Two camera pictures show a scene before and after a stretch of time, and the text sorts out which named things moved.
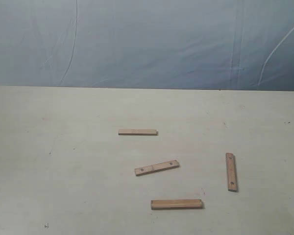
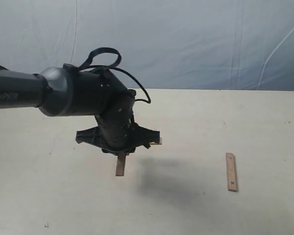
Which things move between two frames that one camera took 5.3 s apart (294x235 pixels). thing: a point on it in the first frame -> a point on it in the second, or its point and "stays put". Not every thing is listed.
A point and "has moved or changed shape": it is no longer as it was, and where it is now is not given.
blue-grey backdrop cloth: x=224 y=45 stays put
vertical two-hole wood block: x=232 y=179 stays put
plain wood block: x=138 y=132 has moved or changed shape
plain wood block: x=178 y=204 -> x=120 y=165
